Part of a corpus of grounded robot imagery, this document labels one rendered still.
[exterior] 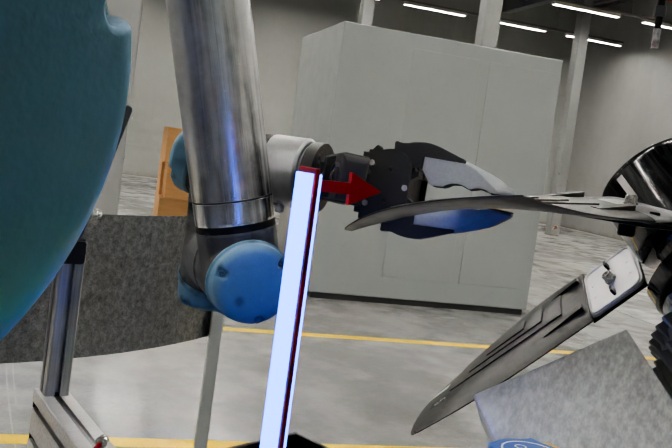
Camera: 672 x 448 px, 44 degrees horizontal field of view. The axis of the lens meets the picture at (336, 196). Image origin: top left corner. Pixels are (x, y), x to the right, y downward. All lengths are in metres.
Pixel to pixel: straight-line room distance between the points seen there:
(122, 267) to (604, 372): 1.84
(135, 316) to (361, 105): 4.55
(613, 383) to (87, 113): 0.66
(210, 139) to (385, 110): 6.16
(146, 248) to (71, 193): 2.33
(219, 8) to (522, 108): 6.70
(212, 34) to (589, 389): 0.45
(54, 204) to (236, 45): 0.60
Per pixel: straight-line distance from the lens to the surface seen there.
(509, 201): 0.59
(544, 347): 0.89
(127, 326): 2.51
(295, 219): 0.59
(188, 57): 0.75
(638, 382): 0.78
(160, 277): 2.56
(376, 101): 6.87
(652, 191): 0.86
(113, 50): 0.16
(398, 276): 7.05
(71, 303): 1.09
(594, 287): 0.93
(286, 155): 0.85
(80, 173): 0.16
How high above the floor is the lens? 1.21
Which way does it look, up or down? 3 degrees down
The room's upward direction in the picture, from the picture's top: 8 degrees clockwise
